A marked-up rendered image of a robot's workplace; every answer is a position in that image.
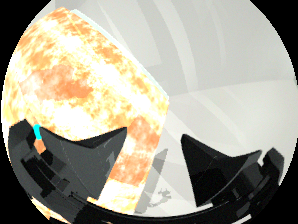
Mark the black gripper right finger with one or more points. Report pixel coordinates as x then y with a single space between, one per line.
210 170

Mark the cyan circle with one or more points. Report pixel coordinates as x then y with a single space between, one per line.
36 127

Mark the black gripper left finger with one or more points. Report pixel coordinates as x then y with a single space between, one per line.
90 160

